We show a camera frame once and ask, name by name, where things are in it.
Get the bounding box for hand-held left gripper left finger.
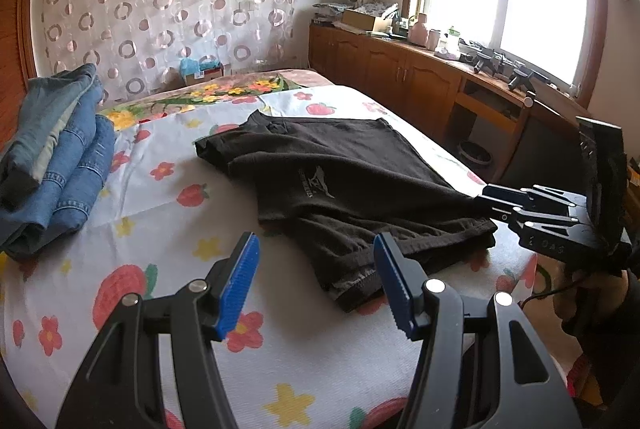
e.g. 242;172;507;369
55;231;261;429

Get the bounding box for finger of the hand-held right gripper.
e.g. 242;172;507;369
500;206;580;231
480;184;583;210

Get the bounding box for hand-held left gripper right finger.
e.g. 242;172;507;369
372;231;583;429

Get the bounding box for black pants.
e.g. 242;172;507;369
195;111;498;314

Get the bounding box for person's right forearm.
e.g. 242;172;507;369
560;254;640;412

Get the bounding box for person's right hand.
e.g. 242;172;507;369
552;266;632;337

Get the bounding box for round dark basin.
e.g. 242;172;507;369
459;140;494;168

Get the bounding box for white strawberry flower bed sheet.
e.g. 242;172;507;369
0;86;543;429

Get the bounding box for wooden cabinet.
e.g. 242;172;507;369
307;21;593;194

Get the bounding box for pink vase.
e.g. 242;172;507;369
409;13;429;44

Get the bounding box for dark blue folded jeans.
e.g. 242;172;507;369
0;189;86;261

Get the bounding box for small box with blue cloth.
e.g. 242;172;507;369
179;56;225;86

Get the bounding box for open cardboard box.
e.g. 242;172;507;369
342;8;392;32

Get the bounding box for light blue folded jeans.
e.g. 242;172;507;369
0;64;103;210

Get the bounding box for wooden headboard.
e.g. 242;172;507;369
0;0;40;152

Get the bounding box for black cable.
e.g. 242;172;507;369
520;278;583;310

